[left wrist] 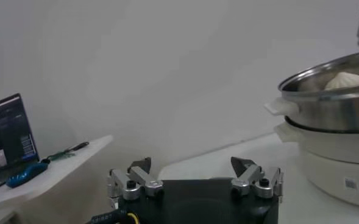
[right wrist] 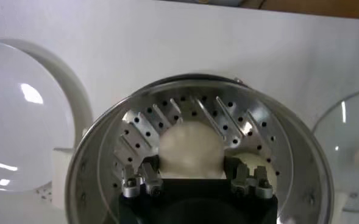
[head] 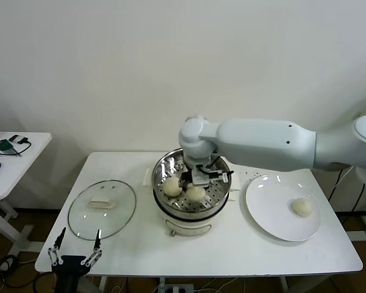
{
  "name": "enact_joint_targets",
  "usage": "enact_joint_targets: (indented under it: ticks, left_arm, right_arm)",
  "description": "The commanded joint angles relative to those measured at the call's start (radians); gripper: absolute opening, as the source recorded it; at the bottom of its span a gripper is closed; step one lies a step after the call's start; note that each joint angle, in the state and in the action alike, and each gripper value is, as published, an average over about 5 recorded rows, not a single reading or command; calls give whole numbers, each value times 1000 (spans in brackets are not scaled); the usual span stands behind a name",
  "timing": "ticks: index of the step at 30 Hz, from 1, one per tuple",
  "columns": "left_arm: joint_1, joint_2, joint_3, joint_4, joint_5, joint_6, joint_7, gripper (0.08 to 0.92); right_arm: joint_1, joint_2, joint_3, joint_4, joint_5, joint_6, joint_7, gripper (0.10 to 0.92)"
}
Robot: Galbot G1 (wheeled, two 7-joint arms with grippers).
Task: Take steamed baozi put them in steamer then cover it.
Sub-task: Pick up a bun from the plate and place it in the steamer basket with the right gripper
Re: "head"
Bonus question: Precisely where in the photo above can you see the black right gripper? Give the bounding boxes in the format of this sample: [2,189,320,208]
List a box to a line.
[178,170,195,189]

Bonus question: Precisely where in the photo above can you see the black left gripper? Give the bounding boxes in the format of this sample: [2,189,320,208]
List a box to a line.
[48,227,103,293]

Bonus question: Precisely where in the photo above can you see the white steamed baozi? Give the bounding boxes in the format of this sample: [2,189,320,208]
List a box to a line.
[163,177,184,197]
[185,185,206,203]
[290,197,315,218]

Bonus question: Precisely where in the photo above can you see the glass lid with white handle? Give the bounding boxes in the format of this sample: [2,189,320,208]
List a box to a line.
[68,179,137,241]

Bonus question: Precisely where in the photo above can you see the stainless steel steamer basket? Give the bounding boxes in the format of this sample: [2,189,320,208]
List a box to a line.
[143,146,242,214]

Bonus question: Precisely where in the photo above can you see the white round plate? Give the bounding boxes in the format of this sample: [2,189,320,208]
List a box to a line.
[245,174,321,242]

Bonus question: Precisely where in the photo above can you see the white side table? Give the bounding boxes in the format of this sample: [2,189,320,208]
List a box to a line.
[0,131,52,256]

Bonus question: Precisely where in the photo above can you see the white power strip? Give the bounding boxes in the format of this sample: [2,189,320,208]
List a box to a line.
[158,283,195,293]

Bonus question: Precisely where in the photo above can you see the white furniture base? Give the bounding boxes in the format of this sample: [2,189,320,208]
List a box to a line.
[350,215,366,242]

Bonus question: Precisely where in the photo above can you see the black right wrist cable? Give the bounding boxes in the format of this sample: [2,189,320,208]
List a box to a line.
[206,154,234,176]

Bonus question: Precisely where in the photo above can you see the black floor cable coil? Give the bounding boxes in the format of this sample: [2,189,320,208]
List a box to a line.
[0,255,40,289]

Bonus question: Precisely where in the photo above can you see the black plug with cable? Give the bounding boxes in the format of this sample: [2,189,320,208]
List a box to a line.
[9,134,32,156]

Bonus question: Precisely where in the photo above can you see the black power adapter cable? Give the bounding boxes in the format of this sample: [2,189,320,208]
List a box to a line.
[328,166,366,212]

